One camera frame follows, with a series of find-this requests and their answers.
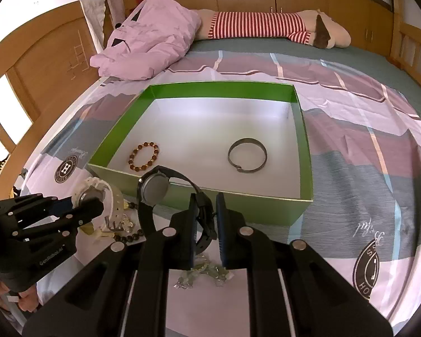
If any green cardboard box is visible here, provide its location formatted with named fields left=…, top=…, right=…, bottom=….
left=87, top=81, right=314, bottom=227

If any person's left hand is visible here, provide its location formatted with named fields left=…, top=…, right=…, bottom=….
left=0, top=281, right=39, bottom=314

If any grey towel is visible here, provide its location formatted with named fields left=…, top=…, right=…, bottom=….
left=103, top=0, right=127, bottom=26

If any pink quilt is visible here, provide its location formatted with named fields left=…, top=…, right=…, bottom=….
left=90, top=0, right=202, bottom=81

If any patchwork bedsheet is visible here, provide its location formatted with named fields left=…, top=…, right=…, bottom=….
left=19, top=50, right=421, bottom=331

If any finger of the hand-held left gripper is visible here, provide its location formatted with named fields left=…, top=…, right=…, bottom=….
left=12, top=198, right=105, bottom=243
left=0, top=194, right=78, bottom=226

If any clear crystal bracelet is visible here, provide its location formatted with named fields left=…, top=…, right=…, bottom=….
left=173, top=256, right=233, bottom=289

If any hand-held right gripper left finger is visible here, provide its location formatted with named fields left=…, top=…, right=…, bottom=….
left=23, top=192, right=211, bottom=337

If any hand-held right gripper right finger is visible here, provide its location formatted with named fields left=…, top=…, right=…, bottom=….
left=215, top=192, right=390, bottom=337

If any wooden footboard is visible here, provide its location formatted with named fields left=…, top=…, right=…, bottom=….
left=389, top=7, right=421, bottom=85

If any silver bangle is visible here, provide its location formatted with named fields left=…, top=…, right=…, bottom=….
left=227, top=138, right=268, bottom=173

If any black wrist watch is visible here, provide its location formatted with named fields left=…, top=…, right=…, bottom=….
left=137, top=166, right=218, bottom=253

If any white towel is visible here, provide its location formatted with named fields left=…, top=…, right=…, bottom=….
left=80, top=0, right=110, bottom=54

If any striped plush toy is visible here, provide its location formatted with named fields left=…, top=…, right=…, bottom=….
left=193, top=9, right=352, bottom=49

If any brown bead bracelet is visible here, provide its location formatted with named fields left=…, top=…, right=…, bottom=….
left=128, top=142, right=160, bottom=172

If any teal bed cover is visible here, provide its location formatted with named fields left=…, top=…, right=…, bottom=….
left=186, top=38, right=421, bottom=122

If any black and gold bead bracelet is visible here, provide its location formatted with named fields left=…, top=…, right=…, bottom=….
left=81, top=200, right=146, bottom=245

